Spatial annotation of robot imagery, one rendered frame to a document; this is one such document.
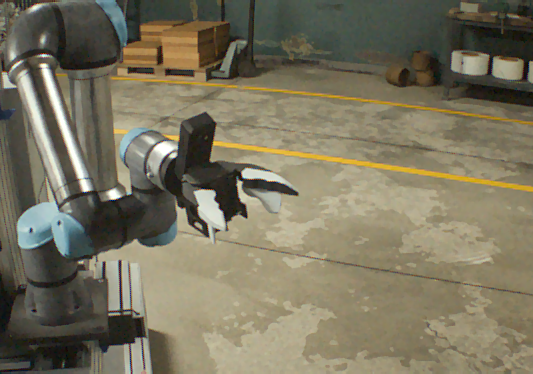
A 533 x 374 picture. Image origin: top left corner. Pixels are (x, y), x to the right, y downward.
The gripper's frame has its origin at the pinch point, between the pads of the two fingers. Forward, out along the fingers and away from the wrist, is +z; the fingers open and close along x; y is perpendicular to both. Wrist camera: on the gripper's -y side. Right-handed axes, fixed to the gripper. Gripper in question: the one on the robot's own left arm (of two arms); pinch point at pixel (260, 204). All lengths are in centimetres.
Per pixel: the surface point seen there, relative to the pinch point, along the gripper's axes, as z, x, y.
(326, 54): -464, -437, 168
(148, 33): -606, -283, 120
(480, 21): -268, -470, 104
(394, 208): -157, -203, 153
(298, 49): -494, -421, 162
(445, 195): -148, -244, 159
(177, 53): -531, -278, 135
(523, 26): -230, -490, 106
